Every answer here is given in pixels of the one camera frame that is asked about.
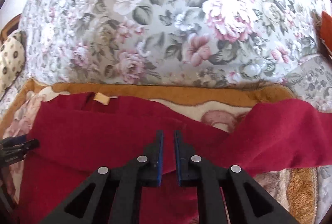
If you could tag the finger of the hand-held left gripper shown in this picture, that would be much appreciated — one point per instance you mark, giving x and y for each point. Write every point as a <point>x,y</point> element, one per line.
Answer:
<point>28,144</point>
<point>16,138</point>

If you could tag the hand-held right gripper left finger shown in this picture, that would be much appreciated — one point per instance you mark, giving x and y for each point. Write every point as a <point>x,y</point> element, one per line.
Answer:
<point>160,159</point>

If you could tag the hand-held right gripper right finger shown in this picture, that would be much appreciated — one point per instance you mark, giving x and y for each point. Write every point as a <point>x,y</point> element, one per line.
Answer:
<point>177,159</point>

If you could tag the dark red knitted garment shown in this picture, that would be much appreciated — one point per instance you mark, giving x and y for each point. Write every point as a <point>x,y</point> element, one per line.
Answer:
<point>103,130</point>

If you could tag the plush blanket with orange border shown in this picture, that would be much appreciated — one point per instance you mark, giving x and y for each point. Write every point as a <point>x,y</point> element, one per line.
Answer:
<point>181,94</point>

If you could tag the cream pillow with brown dots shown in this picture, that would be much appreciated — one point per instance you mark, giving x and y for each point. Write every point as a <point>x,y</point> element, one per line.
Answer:
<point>10,57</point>

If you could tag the floral quilted bedspread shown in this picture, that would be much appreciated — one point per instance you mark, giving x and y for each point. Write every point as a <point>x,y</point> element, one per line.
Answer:
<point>166,18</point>

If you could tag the orange brown object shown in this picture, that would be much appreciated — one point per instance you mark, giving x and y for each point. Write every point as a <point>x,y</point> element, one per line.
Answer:
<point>325,31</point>

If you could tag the wooden chair frame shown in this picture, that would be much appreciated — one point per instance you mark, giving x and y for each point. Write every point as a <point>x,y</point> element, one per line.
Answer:
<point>9,25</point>

